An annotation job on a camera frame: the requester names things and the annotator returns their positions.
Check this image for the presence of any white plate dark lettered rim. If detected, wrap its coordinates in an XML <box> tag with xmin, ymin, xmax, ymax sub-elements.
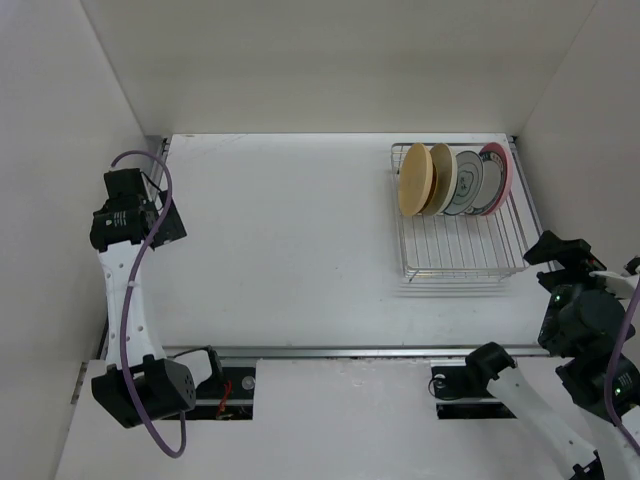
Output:
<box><xmin>465</xmin><ymin>154</ymin><xmax>499</xmax><ymax>215</ymax></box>

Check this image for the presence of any pink plate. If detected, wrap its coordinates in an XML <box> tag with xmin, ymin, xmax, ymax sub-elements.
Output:
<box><xmin>480</xmin><ymin>142</ymin><xmax>515</xmax><ymax>216</ymax></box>

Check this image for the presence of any white plate green rim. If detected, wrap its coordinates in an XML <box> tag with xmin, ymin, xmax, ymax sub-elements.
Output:
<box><xmin>444</xmin><ymin>151</ymin><xmax>484</xmax><ymax>216</ymax></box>

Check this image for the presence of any chrome wire dish rack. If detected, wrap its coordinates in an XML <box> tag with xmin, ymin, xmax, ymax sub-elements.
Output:
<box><xmin>389</xmin><ymin>142</ymin><xmax>532</xmax><ymax>281</ymax></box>

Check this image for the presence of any cream white bear plate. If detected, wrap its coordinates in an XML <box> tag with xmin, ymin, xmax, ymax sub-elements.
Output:
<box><xmin>430</xmin><ymin>143</ymin><xmax>457</xmax><ymax>215</ymax></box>

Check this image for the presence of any tan yellow plate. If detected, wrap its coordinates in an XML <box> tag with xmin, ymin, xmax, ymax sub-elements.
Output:
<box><xmin>398</xmin><ymin>143</ymin><xmax>434</xmax><ymax>216</ymax></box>

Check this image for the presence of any yellow brown patterned plate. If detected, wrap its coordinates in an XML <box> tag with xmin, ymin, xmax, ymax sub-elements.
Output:
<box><xmin>424</xmin><ymin>167</ymin><xmax>439</xmax><ymax>216</ymax></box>

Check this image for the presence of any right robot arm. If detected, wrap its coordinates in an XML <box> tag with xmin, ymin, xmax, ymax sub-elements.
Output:
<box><xmin>463</xmin><ymin>230</ymin><xmax>639</xmax><ymax>479</ymax></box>

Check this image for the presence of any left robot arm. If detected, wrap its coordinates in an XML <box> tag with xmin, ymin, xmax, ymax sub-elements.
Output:
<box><xmin>90</xmin><ymin>168</ymin><xmax>225</xmax><ymax>428</ymax></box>

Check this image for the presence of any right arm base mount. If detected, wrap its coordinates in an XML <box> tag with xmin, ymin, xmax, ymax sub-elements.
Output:
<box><xmin>428</xmin><ymin>365</ymin><xmax>515</xmax><ymax>420</ymax></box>

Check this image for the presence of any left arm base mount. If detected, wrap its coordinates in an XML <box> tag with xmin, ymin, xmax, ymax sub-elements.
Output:
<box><xmin>186</xmin><ymin>366</ymin><xmax>256</xmax><ymax>421</ymax></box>

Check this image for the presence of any aluminium front rail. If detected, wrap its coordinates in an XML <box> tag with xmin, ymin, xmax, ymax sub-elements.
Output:
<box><xmin>107</xmin><ymin>342</ymin><xmax>551</xmax><ymax>362</ymax></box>

